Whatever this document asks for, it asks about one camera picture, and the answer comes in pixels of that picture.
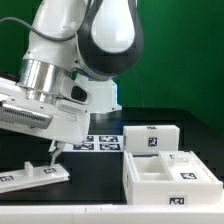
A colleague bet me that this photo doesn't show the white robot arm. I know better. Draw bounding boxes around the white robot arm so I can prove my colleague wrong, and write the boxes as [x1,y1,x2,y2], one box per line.
[0,0,144,159]

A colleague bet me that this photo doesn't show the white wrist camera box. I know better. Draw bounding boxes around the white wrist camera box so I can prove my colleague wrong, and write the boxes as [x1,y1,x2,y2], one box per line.
[60,76,92,105]

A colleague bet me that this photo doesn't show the white cabinet door panel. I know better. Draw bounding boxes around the white cabinet door panel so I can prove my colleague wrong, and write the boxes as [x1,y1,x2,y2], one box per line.
[0,162,69,194]

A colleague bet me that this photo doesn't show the white marker sheet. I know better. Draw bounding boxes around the white marker sheet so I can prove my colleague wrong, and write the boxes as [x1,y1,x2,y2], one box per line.
[64,135,123,152]

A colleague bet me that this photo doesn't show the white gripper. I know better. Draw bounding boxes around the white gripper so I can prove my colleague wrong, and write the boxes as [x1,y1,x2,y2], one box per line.
[0,77,90,165]

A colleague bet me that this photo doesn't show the white cabinet body box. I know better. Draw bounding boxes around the white cabinet body box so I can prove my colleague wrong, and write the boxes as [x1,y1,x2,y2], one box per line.
[123,151,223,206]

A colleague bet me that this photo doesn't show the white cabinet top block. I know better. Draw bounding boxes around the white cabinet top block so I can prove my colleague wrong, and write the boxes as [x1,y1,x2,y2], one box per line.
[123,125,180,155]

